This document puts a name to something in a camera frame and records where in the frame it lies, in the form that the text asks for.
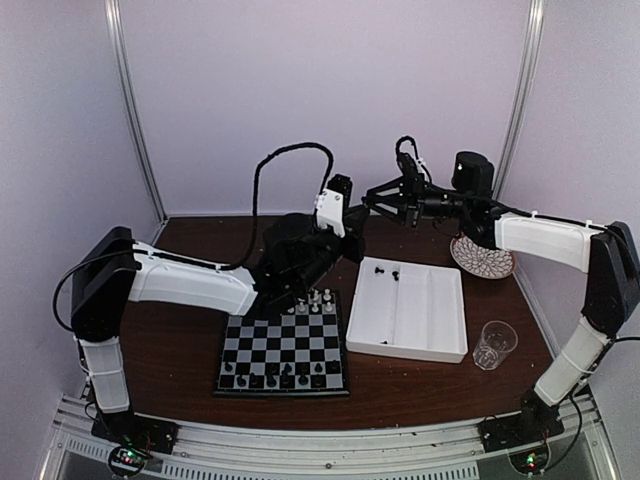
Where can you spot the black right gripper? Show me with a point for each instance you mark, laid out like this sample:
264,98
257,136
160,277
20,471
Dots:
409,201

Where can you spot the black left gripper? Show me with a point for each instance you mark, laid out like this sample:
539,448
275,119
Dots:
356,229

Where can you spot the white plastic compartment tray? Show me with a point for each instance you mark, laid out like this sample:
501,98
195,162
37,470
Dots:
421,315

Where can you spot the black white chess board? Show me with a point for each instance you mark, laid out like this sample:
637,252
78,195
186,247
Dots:
300,340

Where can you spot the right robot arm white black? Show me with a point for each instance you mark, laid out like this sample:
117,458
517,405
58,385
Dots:
603,258

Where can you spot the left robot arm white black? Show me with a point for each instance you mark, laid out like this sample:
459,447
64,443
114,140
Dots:
299,250

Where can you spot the white chess pieces row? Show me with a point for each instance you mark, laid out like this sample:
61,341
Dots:
317,302

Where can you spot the patterned ceramic plate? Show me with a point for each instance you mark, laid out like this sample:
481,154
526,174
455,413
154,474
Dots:
481,262

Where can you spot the clear drinking glass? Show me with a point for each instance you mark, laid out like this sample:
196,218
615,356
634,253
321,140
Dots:
497,340

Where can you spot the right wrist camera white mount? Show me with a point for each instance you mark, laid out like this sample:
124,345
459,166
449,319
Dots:
412,166

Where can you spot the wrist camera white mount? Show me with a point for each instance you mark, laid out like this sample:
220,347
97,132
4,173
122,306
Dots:
331,203
412,166

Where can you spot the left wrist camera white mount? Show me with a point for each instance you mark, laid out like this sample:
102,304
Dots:
331,203

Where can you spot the front aluminium rail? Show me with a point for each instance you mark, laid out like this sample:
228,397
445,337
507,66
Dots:
439,451

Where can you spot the right aluminium frame post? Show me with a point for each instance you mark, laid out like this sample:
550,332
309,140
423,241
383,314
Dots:
527,70

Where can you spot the aluminium frame post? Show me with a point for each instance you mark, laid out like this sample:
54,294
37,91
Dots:
527,70
116,32

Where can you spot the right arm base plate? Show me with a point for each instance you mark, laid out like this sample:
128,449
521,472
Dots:
509,432

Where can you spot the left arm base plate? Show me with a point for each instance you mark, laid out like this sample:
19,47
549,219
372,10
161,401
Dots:
142,433

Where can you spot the left aluminium frame post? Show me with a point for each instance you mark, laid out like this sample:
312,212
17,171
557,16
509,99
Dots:
116,32

